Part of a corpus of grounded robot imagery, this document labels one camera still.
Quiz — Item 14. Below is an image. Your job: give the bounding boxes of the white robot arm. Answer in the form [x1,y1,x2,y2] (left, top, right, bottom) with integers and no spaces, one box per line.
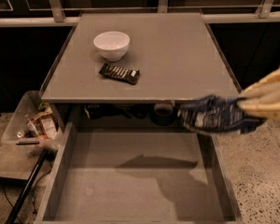
[238,65,280,121]

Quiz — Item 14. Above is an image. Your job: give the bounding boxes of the clear plastic storage bin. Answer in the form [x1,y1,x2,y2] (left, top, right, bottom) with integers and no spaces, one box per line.
[1,91,63,155]

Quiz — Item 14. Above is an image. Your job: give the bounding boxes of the snack packets in bin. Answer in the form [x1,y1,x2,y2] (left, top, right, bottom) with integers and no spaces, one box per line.
[17,103,58,139]

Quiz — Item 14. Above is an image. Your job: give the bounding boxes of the black pole stand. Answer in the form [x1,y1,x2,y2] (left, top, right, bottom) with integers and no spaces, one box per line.
[5,150,49,224]

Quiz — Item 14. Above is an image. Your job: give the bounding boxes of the blue chip bag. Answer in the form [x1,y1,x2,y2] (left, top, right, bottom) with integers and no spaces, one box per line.
[177,95,266,135]

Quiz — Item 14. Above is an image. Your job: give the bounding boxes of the open grey top drawer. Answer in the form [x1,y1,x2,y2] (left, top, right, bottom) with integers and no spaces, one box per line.
[34,123,244,224]

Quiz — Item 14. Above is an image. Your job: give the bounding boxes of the metal window frame rail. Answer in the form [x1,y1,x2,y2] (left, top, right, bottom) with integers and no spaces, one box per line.
[0,0,280,27]

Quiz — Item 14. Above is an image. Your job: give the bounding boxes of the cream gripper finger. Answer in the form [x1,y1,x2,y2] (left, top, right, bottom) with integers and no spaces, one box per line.
[237,101,280,121]
[240,68,280,98]

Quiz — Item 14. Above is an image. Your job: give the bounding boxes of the black floor cable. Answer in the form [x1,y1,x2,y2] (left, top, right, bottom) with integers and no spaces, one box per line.
[0,157,22,224]

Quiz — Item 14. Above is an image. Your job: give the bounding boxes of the blue tape roll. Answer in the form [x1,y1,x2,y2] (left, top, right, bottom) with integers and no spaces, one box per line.
[149,104,176,126]

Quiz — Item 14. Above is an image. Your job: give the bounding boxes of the grey cabinet with top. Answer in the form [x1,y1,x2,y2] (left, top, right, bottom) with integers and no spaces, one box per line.
[39,12,243,135]

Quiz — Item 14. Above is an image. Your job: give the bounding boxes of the white ceramic bowl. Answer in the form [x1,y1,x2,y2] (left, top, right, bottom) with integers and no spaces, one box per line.
[93,31,130,62]

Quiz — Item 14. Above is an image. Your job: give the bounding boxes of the black items inside cabinet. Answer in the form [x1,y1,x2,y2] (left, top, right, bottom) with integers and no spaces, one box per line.
[83,104,148,119]

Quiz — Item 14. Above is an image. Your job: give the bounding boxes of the black snack bar wrapper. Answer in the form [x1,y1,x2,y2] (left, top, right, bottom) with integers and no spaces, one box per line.
[99,63,140,85]

